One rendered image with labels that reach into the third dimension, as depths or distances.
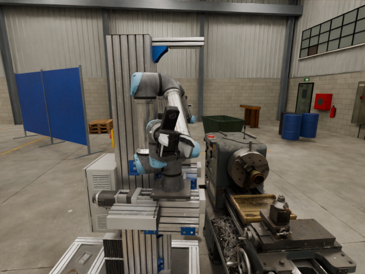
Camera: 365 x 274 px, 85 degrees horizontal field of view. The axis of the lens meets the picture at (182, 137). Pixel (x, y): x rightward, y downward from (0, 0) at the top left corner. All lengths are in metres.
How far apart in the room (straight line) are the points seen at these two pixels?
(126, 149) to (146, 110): 0.40
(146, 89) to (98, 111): 10.98
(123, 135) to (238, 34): 11.59
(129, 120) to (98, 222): 0.73
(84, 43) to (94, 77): 1.72
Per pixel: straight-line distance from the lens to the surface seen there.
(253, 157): 1.72
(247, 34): 12.74
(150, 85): 1.02
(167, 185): 1.16
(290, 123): 8.04
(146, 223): 1.15
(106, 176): 1.40
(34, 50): 13.22
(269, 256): 1.25
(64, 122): 6.86
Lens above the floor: 1.72
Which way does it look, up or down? 13 degrees down
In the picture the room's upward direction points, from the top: straight up
